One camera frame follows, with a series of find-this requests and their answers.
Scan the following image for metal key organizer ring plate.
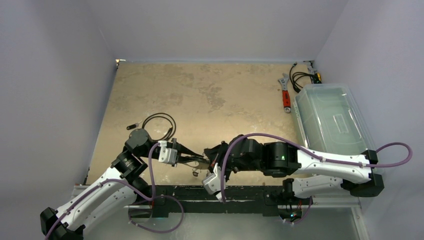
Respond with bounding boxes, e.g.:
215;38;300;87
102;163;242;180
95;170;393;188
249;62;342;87
183;159;210;177

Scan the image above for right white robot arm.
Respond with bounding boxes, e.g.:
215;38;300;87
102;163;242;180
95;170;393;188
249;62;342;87
202;135;385;204

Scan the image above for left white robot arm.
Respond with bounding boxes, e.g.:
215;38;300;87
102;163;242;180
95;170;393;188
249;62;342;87
40;128;207;240

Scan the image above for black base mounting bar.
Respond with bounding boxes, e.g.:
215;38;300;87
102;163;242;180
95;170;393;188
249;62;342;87
152;185;313;219

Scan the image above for clear plastic storage bin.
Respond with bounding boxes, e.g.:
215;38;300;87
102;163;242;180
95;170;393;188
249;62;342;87
291;83;377;155

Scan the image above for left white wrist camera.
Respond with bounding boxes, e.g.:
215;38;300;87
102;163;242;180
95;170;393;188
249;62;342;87
158;140;178;166

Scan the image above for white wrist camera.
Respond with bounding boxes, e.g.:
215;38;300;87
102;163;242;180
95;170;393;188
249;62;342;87
158;140;178;166
202;165;222;202

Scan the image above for coiled black usb cable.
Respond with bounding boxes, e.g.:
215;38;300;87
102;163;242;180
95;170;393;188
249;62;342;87
141;112;177;142

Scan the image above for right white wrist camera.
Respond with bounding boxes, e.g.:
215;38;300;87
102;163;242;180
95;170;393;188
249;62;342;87
202;165;222;202

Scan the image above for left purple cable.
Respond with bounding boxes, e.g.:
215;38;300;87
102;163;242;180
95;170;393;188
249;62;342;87
44;142;185;240

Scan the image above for red handled adjustable wrench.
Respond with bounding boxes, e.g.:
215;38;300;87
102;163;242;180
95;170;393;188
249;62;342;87
278;73;291;114

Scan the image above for aluminium frame rail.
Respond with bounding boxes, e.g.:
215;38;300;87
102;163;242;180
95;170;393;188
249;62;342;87
77;185;369;240

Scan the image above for black cable bundle in corner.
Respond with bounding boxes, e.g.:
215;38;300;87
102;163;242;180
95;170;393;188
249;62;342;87
289;62;323;93

